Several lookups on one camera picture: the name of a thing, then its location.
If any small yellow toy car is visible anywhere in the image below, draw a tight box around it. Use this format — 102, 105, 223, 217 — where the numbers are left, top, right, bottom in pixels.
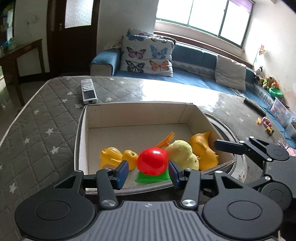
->
266, 126, 274, 136

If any orange dinosaur toy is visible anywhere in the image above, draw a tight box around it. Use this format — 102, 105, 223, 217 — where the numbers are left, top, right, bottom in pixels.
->
189, 131, 219, 171

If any green plastic bowl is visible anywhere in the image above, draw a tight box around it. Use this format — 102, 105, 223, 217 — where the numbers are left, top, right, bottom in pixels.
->
269, 88, 283, 99

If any pink small toy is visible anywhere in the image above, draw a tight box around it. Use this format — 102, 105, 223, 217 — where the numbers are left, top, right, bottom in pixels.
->
262, 116, 272, 128

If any round black induction cooker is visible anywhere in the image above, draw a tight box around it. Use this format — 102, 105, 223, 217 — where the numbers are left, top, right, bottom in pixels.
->
202, 113, 247, 183

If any dark wooden console table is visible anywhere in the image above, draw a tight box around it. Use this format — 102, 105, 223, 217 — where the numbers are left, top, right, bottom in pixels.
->
0, 38, 46, 107

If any black remote control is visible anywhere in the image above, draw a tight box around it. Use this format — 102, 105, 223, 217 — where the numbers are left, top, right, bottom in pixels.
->
243, 98, 266, 117

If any wooden display shelf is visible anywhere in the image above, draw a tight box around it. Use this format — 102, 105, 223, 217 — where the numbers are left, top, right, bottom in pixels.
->
0, 0, 16, 49

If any yellow plush chick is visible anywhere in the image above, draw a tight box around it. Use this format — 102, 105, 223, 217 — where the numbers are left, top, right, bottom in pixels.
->
156, 132, 199, 170

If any grey cardboard storage box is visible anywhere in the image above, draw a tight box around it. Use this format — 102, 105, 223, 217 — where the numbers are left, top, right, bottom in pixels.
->
74, 102, 226, 175

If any blue sofa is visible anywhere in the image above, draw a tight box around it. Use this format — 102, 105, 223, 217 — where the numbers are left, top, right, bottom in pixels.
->
90, 44, 295, 148

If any yellow bear toy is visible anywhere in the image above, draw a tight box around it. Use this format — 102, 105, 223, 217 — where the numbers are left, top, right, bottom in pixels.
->
99, 147, 138, 170

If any green cloth piece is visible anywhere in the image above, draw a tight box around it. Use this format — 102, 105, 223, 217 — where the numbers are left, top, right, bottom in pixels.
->
135, 169, 171, 184

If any butterfly print pillow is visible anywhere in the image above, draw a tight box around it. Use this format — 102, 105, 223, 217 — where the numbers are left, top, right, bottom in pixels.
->
120, 33, 176, 77

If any clear plastic toy box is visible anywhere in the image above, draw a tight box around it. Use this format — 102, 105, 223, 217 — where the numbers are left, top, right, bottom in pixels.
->
270, 97, 292, 128

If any dark wooden door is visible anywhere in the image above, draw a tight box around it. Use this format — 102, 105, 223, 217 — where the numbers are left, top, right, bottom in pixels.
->
47, 1, 100, 76

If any silver remote control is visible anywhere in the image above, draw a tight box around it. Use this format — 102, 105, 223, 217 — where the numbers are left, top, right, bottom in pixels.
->
81, 79, 97, 105

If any grey white cushion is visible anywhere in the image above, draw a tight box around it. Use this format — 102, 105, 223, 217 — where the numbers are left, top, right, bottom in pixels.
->
215, 55, 246, 91

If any window with green frame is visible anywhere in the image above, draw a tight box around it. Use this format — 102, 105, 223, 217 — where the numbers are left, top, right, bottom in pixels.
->
156, 0, 255, 48

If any stuffed animal pile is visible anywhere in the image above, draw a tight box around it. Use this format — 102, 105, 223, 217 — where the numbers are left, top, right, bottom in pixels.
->
255, 66, 279, 90

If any red heart toy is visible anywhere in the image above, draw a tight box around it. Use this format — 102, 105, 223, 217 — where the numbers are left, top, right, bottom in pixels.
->
137, 147, 169, 176

